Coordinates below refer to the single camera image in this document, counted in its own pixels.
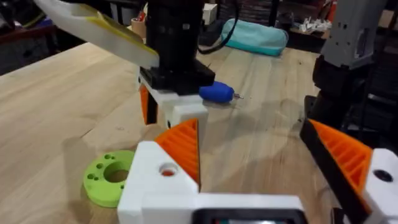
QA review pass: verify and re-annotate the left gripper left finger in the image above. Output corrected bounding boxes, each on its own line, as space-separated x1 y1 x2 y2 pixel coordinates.
117 118 200 224

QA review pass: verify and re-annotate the teal soft zip bag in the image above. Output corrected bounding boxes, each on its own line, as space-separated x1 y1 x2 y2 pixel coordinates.
220 17 289 57

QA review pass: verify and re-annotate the heap of white paper pieces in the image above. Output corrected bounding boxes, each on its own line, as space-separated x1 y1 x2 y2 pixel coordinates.
298 17 333 34

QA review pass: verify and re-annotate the green disc with holes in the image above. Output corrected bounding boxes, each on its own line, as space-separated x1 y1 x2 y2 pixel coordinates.
82 150 136 208

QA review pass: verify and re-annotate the brown tape roll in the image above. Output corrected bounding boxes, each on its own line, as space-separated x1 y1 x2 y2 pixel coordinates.
130 17 147 39

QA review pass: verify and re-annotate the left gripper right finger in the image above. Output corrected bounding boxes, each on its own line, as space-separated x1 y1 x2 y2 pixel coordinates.
300 118 398 224

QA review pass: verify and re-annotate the black cable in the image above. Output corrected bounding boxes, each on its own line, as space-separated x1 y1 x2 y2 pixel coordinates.
197 0 241 55

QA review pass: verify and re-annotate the blue electric screwdriver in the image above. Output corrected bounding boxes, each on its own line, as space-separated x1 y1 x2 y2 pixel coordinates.
198 80 244 105

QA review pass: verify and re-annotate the white box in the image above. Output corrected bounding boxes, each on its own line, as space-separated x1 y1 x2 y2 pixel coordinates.
203 2 218 26

